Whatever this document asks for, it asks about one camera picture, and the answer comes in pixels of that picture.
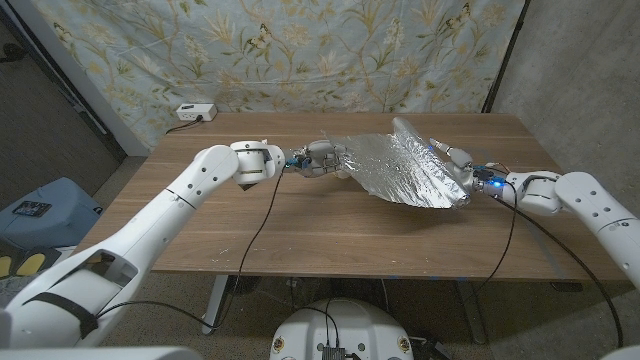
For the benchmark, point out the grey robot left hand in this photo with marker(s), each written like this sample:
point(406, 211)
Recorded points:
point(322, 159)

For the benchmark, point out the aluminum foil sheet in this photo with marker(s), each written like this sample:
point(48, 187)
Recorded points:
point(400, 170)

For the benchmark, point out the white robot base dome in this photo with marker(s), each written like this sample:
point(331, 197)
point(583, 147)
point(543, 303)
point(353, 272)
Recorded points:
point(350, 325)

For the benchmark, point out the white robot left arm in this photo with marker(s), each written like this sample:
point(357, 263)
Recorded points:
point(175, 200)

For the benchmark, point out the floral backdrop cloth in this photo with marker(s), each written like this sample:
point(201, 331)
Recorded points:
point(300, 60)

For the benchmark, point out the white power strip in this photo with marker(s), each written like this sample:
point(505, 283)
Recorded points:
point(196, 112)

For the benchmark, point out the grey table leg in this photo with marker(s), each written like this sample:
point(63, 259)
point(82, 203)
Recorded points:
point(472, 315)
point(212, 300)

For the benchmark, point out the small black base device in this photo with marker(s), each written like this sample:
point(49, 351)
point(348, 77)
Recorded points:
point(332, 354)

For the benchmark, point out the black backdrop stand pole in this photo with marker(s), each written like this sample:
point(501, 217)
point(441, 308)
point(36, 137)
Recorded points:
point(502, 65)

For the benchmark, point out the black printed marker card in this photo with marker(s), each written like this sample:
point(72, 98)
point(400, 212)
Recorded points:
point(31, 208)

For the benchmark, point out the black shoe yellow insole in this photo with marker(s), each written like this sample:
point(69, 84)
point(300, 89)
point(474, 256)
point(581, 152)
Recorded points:
point(31, 262)
point(4, 266)

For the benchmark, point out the grey sneaker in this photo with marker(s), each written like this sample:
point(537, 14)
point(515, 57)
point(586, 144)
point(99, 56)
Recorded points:
point(10, 285)

